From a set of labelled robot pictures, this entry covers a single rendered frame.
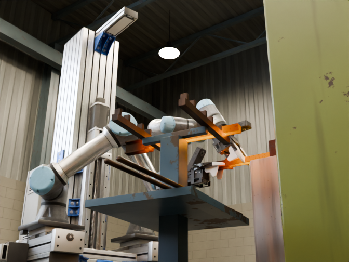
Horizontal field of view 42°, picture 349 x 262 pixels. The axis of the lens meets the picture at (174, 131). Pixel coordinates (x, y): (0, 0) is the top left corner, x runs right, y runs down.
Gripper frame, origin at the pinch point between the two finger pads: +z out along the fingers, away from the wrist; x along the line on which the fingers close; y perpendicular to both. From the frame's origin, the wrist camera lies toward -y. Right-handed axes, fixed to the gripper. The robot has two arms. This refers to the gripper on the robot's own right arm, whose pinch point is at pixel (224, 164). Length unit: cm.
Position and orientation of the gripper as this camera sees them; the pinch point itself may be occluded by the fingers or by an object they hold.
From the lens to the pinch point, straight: 184.0
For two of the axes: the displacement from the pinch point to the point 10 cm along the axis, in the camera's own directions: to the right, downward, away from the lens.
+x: -5.8, -3.2, -7.5
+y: -0.2, 9.2, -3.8
